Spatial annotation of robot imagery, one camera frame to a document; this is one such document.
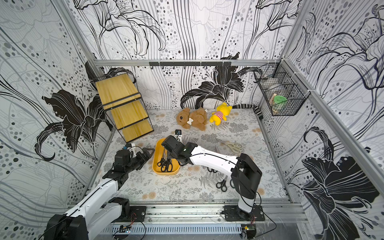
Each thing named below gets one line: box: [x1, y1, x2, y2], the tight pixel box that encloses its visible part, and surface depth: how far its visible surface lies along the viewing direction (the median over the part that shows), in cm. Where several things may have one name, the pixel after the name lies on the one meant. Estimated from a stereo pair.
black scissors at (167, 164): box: [163, 150, 173, 173], surface depth 92 cm
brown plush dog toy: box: [176, 107, 208, 131], surface depth 106 cm
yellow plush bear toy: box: [209, 102, 233, 126], surface depth 111 cm
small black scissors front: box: [216, 175, 228, 193], surface depth 84 cm
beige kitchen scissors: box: [216, 138, 242, 154], surface depth 100 cm
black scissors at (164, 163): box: [157, 148, 169, 172], surface depth 92 cm
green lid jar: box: [272, 95, 288, 113], surface depth 80 cm
